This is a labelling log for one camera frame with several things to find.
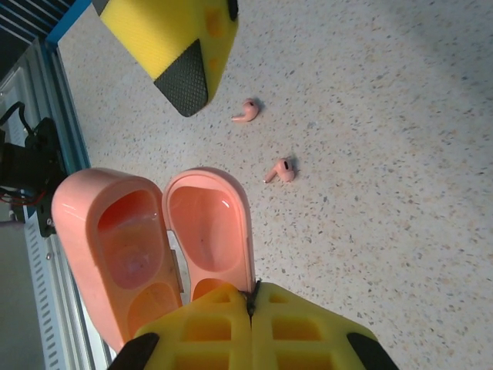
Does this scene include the blue table edge strip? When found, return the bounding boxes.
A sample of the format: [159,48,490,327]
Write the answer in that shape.
[45,0,96,174]

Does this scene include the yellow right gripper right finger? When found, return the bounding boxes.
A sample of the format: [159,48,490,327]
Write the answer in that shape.
[250,282,401,370]

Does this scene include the pink charging case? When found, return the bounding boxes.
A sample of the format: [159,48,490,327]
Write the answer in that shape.
[51,166,258,354]

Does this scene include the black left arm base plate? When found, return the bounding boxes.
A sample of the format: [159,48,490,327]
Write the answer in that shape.
[0,100,69,238]

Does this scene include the aluminium mounting rail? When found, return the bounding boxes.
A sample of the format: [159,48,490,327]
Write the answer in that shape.
[11,38,116,370]

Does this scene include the pink earbud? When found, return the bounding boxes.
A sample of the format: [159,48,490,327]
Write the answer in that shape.
[263,156,297,185]
[230,97,260,124]

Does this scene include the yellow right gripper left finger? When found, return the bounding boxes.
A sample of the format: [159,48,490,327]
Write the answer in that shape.
[107,283,254,370]

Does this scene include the slotted grey cable duct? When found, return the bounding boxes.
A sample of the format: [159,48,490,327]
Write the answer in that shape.
[21,219,62,370]

